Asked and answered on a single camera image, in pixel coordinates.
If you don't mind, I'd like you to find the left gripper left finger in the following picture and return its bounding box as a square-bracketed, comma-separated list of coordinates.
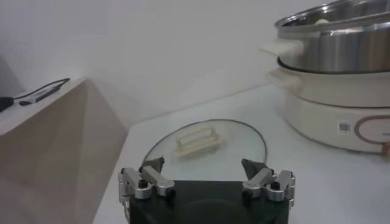
[118, 156, 177, 205]

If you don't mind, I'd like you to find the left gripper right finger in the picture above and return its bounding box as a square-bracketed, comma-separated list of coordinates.
[240, 158, 296, 208]

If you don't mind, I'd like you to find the glass lid with beige handle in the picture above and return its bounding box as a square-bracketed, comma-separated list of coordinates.
[142, 118, 268, 183]

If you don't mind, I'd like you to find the stainless steel steamer pot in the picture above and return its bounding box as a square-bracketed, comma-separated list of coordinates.
[260, 0, 390, 74]

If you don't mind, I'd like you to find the cream electric cooker base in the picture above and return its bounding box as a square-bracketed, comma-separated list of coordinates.
[268, 57, 390, 156]

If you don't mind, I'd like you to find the white side table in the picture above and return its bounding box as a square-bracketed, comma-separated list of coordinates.
[0, 77, 129, 224]

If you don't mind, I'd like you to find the grey USB hub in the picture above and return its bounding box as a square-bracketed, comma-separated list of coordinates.
[18, 85, 62, 107]

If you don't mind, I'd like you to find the black computer mouse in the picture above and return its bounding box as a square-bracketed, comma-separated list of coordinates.
[0, 96, 15, 113]

